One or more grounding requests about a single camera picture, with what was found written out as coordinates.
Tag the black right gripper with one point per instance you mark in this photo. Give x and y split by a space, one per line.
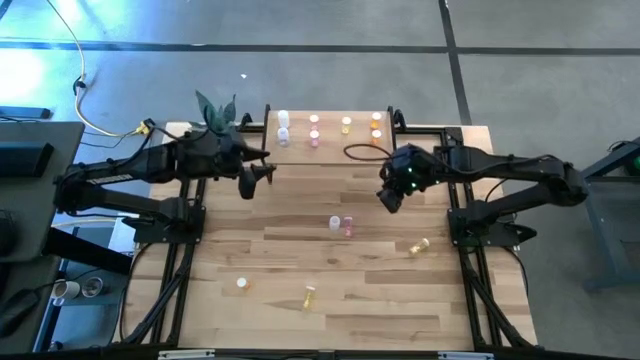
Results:
395 200

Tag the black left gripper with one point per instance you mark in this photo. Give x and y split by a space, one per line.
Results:
247 185

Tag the white plastic medicine bottle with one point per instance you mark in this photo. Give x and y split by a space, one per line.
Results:
334 223
283 136
283 118

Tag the yellow medicine bottle white cap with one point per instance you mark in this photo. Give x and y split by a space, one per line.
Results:
419 246
309 297
346 123

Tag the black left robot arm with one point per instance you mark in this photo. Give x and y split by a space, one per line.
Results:
150 162

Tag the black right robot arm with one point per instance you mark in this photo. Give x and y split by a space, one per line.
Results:
525 167

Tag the wooden shelf black metal legs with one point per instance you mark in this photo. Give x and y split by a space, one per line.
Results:
325 152

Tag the snake plant in white pot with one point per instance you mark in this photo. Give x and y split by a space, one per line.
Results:
206 106

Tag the yellow black power plug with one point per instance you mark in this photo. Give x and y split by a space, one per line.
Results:
144 127

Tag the white box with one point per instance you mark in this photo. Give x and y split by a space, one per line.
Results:
115 235

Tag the black desk leg beam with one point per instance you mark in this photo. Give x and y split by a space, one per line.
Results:
85 250

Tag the grey metal stand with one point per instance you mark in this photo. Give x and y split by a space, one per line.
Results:
592 235

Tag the clear glass cup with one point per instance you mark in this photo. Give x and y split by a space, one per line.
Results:
92 286

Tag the dark grey desk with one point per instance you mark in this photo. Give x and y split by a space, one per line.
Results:
50 210

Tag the white paper cup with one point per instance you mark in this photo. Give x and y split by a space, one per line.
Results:
66 289

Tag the black rectangular box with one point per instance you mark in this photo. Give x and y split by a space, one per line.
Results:
25 159

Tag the black flat bar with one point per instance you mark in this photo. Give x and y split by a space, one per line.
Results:
25 112

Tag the green lit black device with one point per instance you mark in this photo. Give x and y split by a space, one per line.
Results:
635 162

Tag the black aluminium table frame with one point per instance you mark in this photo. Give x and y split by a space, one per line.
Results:
454 133

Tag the silver metal bracket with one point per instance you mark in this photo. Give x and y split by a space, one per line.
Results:
465 355
186 354

